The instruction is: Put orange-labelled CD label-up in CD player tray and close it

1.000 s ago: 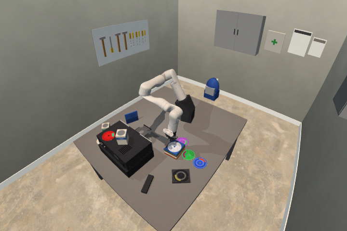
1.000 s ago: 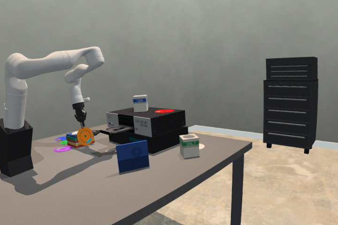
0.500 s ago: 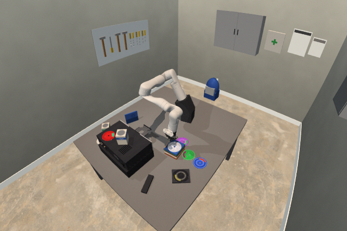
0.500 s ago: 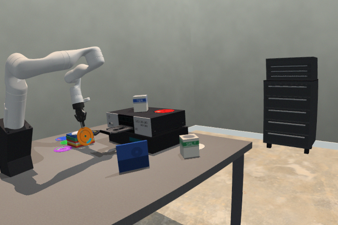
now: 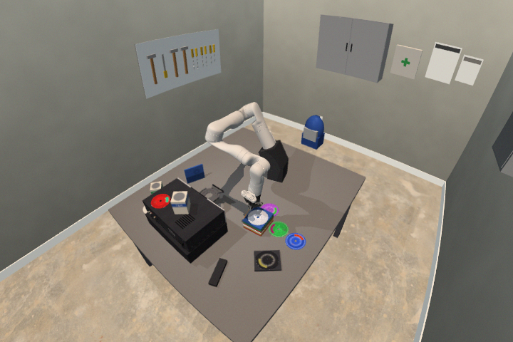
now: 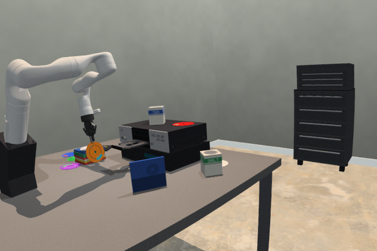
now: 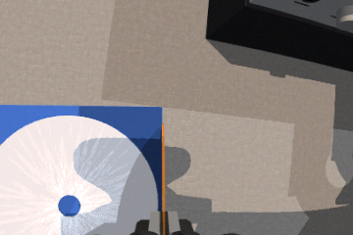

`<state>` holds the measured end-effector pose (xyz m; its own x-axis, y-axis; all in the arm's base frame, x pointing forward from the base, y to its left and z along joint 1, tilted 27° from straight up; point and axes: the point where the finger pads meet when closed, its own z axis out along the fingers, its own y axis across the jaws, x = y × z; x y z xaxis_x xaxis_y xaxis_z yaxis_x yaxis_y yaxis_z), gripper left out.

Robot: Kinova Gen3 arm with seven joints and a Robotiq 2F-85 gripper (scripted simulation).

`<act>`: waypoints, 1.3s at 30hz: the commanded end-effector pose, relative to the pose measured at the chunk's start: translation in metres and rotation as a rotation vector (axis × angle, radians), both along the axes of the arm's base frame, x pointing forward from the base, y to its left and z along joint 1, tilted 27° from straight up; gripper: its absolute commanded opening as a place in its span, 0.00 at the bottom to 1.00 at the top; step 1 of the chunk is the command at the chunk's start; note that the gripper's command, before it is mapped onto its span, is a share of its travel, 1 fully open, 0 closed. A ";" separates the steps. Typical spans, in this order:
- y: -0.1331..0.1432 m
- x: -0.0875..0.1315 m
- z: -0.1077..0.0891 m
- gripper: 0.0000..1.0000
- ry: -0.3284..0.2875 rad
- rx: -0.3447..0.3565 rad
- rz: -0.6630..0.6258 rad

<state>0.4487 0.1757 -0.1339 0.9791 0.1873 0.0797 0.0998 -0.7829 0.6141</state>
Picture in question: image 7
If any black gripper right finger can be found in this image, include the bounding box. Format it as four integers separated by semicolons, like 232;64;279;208
165;211;200;235

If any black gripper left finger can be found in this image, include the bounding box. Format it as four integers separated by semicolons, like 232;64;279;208
130;211;164;235

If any white cd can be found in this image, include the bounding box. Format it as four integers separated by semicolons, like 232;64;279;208
0;116;158;235

